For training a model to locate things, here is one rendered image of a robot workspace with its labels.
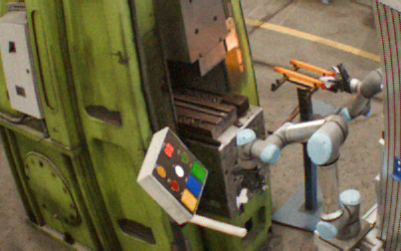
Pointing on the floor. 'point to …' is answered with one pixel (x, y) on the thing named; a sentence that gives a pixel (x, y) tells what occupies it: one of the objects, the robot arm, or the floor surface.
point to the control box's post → (177, 233)
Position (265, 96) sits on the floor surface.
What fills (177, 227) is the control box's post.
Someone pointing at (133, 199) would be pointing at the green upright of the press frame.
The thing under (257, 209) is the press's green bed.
